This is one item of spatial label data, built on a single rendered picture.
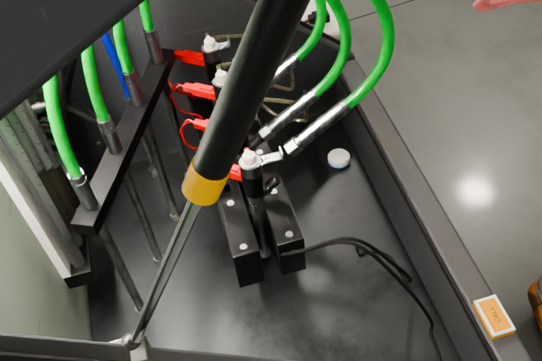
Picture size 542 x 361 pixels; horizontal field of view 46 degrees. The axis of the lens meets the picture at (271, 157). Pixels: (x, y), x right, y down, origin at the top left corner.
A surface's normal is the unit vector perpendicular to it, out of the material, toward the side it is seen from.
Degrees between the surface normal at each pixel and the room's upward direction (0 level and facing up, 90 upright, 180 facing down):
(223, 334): 0
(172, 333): 0
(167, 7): 90
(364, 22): 0
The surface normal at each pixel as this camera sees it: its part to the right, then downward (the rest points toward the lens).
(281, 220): -0.08, -0.66
